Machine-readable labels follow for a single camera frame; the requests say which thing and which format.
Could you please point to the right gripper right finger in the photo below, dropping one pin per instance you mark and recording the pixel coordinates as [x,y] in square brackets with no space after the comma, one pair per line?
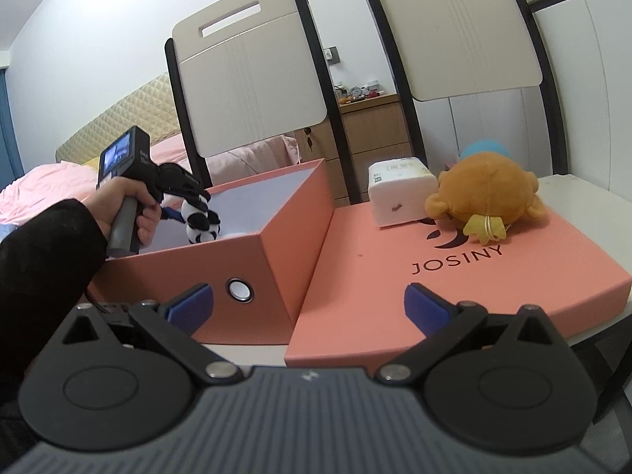
[445,327]

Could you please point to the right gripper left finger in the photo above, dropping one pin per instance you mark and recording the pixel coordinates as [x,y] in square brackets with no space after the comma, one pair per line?
[171,327]

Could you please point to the black and white panda plush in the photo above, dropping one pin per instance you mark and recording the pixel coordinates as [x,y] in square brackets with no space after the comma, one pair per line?
[202,223]

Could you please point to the pink Josiny box lid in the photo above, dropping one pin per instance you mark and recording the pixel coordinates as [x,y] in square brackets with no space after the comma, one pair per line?
[354,313]

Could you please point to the orange and blue plush toy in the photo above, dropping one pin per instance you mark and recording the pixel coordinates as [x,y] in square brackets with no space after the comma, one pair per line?
[485,192]

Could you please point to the black sleeved left forearm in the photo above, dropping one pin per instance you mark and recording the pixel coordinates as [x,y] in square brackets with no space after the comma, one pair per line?
[46,265]

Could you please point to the clutter on cabinet top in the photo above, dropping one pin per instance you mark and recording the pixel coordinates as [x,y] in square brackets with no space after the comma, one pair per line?
[348,95]

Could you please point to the beige quilted headboard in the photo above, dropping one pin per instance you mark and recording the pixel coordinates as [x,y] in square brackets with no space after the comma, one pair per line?
[151,107]

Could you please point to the open pink cardboard box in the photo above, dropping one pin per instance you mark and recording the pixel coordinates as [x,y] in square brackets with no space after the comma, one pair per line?
[259,268]

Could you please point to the left beige folding chair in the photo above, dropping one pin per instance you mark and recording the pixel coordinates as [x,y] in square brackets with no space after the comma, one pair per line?
[247,70]

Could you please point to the beige folding chair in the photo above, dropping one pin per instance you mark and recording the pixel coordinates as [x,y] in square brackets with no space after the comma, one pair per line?
[247,70]
[442,48]

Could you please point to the wooden drawer cabinet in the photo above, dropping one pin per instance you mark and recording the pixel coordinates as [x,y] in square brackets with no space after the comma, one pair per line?
[375,129]

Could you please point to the right beige folding chair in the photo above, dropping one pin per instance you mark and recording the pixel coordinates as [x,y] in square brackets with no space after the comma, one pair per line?
[442,48]

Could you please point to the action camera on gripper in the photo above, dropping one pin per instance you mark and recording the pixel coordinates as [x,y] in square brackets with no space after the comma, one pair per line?
[128,156]

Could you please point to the grey wall socket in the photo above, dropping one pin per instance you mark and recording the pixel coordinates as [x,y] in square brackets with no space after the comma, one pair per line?
[332,55]

